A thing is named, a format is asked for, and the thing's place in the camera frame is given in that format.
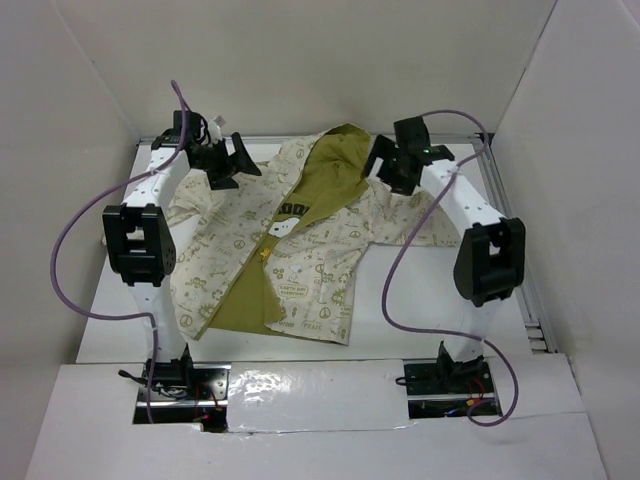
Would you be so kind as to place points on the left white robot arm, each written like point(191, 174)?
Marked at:
point(140, 247)

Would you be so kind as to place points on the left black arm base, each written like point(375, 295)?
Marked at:
point(183, 394)

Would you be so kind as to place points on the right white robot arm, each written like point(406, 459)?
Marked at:
point(490, 262)

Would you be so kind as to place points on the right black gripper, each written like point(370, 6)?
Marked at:
point(383, 148)

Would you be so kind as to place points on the cream printed hooded jacket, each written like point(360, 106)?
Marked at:
point(278, 253)

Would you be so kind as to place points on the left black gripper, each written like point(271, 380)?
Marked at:
point(220, 179)

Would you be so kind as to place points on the aluminium frame rail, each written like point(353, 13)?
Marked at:
point(274, 247)

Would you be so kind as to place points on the white foil tape panel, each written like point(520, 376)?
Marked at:
point(326, 396)

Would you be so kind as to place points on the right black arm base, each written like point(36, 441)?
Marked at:
point(443, 387)

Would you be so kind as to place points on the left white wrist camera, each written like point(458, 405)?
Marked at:
point(213, 130)

